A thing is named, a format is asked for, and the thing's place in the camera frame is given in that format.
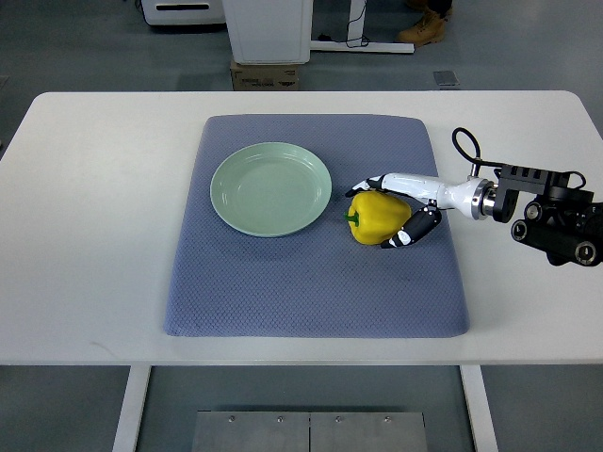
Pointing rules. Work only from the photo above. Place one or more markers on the grey floor socket plate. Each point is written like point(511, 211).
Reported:
point(446, 79)

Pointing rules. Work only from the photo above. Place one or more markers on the white appliance with slot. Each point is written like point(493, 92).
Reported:
point(183, 12)

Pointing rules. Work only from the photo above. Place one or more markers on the white cabinet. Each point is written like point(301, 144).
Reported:
point(269, 32)

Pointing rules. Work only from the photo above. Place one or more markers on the light green plate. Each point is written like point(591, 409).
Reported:
point(270, 189)

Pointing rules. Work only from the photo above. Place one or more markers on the grey metal base plate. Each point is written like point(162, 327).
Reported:
point(310, 431)

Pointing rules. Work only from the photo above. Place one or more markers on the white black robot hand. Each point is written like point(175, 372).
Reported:
point(428, 198)

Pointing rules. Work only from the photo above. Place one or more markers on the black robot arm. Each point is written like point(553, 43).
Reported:
point(562, 221)

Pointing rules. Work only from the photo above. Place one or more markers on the white desk foot bar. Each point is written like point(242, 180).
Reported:
point(362, 47)

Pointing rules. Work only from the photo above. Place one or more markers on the yellow bell pepper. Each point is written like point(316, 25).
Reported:
point(375, 217)

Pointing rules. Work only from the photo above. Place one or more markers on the white table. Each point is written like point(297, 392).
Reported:
point(164, 250)

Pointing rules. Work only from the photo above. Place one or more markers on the blue quilted mat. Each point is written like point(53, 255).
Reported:
point(318, 282)

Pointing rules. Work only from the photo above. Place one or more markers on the cardboard box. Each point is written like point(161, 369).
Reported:
point(264, 77)

